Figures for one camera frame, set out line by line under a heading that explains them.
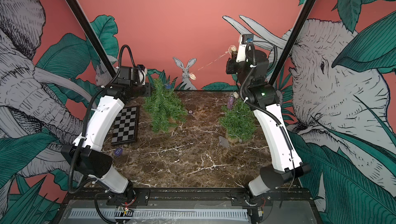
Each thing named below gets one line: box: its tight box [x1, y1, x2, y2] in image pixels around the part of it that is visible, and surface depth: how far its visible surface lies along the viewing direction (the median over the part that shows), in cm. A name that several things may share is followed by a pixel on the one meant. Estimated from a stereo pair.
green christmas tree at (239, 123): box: [218, 98, 257, 141], surface depth 76 cm
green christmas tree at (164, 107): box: [143, 78, 188, 133], surface depth 81 cm
